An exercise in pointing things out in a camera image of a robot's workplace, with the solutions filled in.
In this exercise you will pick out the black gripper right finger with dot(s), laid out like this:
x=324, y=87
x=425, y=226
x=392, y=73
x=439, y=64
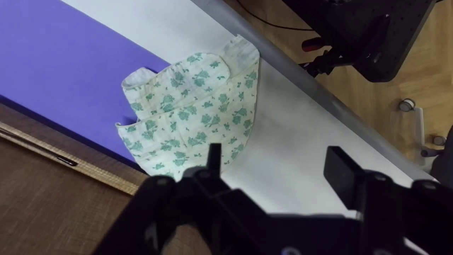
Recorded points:
x=344, y=175

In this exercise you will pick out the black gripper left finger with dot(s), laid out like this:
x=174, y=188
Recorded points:
x=212, y=161

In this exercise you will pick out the white cloth with green print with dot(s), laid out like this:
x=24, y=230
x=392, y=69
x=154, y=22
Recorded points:
x=192, y=111

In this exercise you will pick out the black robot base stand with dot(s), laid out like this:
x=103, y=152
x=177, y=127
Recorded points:
x=372, y=33

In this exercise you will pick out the white table leg foot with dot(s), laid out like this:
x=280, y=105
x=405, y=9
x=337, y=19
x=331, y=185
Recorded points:
x=412, y=122

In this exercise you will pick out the wooden book stand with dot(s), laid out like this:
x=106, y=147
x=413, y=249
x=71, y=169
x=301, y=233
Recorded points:
x=51, y=203

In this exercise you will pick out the purple paper mat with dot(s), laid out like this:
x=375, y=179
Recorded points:
x=61, y=66

